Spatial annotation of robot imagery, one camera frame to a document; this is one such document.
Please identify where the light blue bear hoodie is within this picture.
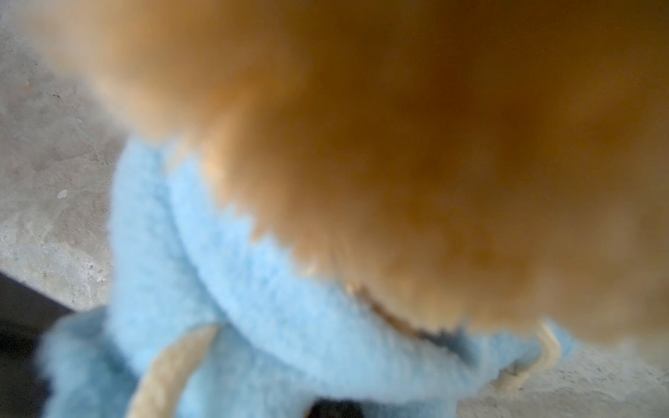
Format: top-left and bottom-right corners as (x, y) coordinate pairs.
(41, 139), (574, 417)

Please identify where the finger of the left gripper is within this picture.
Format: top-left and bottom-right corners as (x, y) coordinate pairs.
(1, 273), (72, 417)

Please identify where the brown teddy bear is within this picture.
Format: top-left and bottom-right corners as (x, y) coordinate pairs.
(24, 1), (668, 356)

